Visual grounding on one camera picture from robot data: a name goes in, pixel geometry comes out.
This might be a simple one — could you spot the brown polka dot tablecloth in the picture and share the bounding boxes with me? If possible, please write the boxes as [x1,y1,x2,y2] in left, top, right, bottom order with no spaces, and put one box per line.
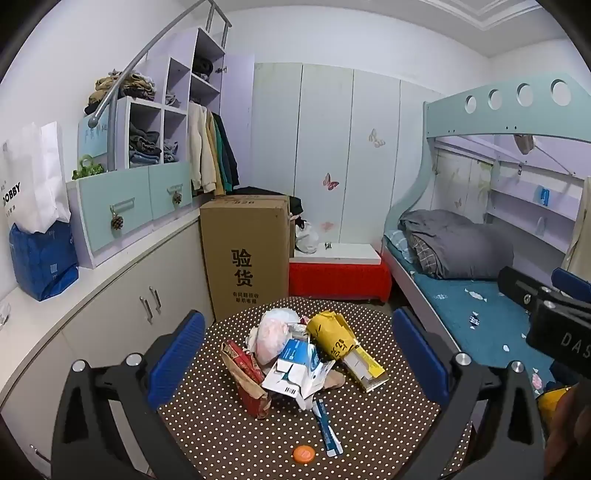
[157,296,476,480]

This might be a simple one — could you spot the lilac bed shelf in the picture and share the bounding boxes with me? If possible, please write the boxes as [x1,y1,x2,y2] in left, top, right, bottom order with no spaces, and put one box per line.
[485,175,583,252]

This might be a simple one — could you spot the white board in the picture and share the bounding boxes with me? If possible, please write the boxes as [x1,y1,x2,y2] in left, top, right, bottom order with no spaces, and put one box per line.
[295,242,383,265]

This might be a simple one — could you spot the white pink plastic bag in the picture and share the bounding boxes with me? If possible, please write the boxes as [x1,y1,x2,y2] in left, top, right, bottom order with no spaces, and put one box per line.
[247,308,303,365]

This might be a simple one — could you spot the green plant basket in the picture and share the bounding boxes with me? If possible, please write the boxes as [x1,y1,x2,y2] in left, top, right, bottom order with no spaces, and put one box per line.
[71,154,106,181]

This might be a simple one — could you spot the light teal drawer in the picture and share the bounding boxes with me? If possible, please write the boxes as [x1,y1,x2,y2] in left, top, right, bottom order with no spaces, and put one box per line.
[78,168,153,254]
[148,161,193,221]

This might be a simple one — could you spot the red cloth covered bench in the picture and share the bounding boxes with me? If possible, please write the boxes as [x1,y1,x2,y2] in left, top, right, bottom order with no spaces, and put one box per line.
[288,256,393,303]

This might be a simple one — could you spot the folded dark jeans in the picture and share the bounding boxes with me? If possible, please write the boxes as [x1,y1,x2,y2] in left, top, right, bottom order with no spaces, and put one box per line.
[128,122,162,167]

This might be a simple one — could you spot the person in beige dress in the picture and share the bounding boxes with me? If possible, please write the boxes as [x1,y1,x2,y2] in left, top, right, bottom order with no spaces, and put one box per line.
[561,175,591,278]

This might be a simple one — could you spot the large cardboard box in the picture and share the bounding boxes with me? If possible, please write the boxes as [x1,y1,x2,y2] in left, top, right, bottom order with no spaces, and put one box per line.
[199,195,291,323]

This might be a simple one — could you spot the white wardrobe doors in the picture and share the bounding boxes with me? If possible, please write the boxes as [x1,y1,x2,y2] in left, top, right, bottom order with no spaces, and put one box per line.
[252,62,439,259]

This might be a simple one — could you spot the tan hanging garment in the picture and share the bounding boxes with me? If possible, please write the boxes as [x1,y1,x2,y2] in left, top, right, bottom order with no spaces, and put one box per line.
[205,113,226,195]

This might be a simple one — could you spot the dark folded clothes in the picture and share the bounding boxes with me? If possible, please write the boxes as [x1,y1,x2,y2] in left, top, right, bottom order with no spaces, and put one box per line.
[191,56,214,83]

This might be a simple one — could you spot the red brown paper bag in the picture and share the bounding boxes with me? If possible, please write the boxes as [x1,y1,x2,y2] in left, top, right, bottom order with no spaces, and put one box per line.
[220,340,273,420]

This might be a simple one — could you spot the white paper shopping bag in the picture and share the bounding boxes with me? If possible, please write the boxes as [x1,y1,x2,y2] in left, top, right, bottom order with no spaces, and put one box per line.
[2,121,72,234]

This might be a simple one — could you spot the lilac cubby shelf unit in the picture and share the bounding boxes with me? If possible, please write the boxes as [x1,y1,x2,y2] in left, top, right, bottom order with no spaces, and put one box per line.
[76,27,256,195]

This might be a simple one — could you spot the green hanging garment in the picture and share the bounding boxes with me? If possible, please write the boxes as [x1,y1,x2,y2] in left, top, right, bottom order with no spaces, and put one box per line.
[213,115,234,190]

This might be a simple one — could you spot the cream hanging jacket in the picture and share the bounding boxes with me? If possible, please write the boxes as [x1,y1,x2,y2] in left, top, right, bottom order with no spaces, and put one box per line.
[187,102,218,193]

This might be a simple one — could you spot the light teal bunk bed frame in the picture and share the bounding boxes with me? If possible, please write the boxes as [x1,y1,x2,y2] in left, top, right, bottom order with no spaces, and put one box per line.
[381,71,591,370]

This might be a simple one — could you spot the person's right forearm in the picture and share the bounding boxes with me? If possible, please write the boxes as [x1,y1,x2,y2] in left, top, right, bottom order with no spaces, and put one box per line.
[542,383,591,480]

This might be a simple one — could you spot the pile of brown clothes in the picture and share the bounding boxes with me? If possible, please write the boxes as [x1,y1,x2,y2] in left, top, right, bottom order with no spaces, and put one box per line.
[84,70,157,116]

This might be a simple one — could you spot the yellow pillow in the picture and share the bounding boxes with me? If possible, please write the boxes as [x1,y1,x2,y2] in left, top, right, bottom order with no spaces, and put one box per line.
[538,387,573,425]

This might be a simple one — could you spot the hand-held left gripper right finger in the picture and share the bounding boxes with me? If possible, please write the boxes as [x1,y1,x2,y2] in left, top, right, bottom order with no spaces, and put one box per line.
[392,307,548,480]

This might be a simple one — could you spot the grey duvet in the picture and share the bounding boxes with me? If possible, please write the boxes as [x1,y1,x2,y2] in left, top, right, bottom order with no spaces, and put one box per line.
[399,209,515,280]

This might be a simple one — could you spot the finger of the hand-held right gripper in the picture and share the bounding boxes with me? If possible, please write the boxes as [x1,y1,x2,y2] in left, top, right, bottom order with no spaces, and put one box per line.
[498,265,555,319]
[551,268,591,305]

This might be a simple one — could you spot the black clothing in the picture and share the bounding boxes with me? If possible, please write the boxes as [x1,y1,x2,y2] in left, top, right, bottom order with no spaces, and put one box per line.
[233,186,303,215]

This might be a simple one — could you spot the teal candy print bedsheet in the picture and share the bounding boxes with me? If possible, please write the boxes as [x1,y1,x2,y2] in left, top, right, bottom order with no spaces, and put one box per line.
[383,231,573,398]

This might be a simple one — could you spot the yellow crushed carton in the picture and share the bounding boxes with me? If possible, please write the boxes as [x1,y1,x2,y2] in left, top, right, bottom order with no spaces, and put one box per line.
[306,311,389,393]

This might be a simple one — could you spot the blue shopping bag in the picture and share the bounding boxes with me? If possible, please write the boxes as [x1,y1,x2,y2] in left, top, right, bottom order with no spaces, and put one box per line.
[9,220,80,302]

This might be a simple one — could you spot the blue white carton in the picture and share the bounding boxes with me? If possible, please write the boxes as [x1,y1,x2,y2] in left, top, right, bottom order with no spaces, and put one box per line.
[262,338,336,411]

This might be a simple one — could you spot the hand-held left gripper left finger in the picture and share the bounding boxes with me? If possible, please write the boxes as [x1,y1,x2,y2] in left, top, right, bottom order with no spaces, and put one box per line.
[50,310,206,480]

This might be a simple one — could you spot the grey metal handrail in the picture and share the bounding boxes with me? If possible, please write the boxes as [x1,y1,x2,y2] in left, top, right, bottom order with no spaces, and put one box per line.
[88,0,232,171]

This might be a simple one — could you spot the light blue pillow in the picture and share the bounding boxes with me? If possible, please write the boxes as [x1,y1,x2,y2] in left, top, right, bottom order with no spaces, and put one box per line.
[385,230,408,260]

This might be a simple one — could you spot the white low cabinet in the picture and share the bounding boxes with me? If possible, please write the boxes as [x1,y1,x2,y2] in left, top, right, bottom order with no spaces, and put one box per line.
[0,215,215,462]

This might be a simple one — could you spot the black hanging garment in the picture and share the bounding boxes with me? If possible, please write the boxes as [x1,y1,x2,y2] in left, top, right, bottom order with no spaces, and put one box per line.
[217,117,241,188]

